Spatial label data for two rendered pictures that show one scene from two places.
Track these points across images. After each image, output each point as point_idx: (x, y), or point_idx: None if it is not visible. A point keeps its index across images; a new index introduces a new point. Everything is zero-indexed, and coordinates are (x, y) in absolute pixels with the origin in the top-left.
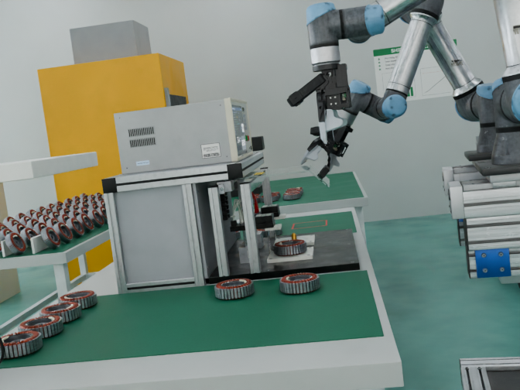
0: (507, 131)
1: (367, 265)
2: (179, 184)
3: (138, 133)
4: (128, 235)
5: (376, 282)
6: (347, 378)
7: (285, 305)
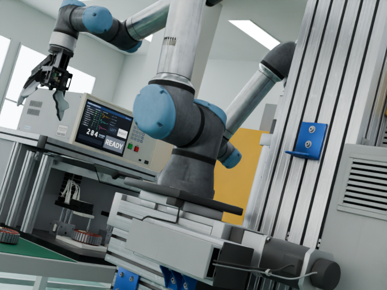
0: (171, 153)
1: (96, 265)
2: (13, 140)
3: (34, 104)
4: None
5: (42, 259)
6: None
7: None
